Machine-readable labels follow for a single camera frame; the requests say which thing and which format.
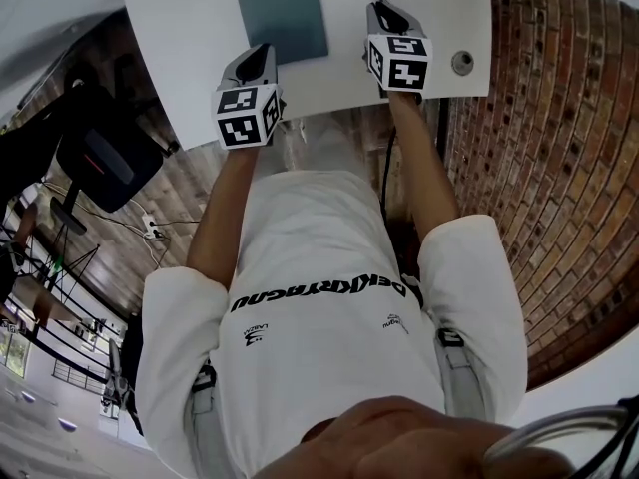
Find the white printed t-shirt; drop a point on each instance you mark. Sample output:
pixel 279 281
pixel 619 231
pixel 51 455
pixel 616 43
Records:
pixel 319 247

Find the grey-blue notebook stationery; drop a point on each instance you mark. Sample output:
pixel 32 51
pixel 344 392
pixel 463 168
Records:
pixel 282 15

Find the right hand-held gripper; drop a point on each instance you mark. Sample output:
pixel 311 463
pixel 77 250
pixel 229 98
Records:
pixel 399 63

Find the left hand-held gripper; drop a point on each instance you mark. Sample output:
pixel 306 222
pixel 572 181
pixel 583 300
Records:
pixel 239 118

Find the black office chair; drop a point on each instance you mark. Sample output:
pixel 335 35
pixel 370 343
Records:
pixel 107 160

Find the person's right forearm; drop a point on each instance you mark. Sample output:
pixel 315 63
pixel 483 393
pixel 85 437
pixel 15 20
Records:
pixel 424 167

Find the white desk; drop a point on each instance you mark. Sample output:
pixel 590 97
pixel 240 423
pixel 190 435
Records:
pixel 190 58

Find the black metal railing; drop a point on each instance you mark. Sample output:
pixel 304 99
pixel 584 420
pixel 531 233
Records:
pixel 65 312

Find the white power strip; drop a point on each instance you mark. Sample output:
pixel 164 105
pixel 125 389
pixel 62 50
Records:
pixel 151 226

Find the person's left forearm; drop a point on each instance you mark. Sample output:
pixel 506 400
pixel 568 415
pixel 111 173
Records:
pixel 224 207

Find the black desk leg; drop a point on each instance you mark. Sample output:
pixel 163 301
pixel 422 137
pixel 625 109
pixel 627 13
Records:
pixel 443 128

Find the person's chin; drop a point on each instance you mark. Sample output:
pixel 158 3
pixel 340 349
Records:
pixel 399 442

